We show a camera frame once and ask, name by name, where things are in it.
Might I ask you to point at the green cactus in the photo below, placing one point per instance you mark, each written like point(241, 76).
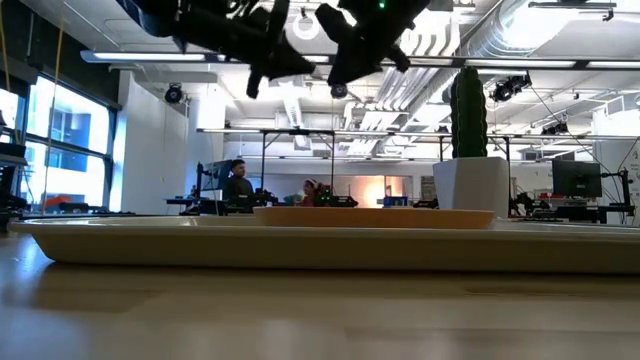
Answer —
point(468, 115)

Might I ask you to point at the black equipment stand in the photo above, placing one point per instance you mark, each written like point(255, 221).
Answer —
point(12, 175)

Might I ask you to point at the long ceiling light bar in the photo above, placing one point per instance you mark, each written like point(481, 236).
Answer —
point(150, 56)

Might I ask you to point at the blue box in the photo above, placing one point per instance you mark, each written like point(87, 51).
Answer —
point(395, 201)

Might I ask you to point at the person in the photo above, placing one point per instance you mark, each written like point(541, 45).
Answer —
point(239, 187)
point(310, 194)

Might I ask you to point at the black computer monitor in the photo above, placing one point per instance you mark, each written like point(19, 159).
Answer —
point(576, 178)

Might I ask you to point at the silver ventilation duct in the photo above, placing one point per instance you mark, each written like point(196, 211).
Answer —
point(500, 30)

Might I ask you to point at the white plant pot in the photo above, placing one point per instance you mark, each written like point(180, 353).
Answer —
point(470, 190)

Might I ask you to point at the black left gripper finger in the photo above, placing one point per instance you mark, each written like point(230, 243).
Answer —
point(290, 62)
point(256, 82)

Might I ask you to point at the beige plastic tray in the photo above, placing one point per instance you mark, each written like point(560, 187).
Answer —
point(300, 250)

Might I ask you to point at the wooden plate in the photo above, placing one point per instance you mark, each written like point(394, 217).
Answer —
point(375, 218)

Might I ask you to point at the black background robot arm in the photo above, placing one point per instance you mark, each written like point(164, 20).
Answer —
point(337, 201)

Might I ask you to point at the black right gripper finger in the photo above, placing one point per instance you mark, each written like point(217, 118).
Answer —
point(401, 59)
point(350, 60)

